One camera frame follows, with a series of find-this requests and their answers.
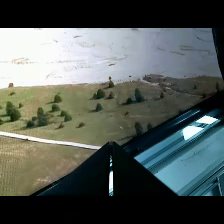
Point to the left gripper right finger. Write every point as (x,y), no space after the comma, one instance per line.
(133,180)

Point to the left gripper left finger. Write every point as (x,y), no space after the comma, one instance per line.
(88,176)

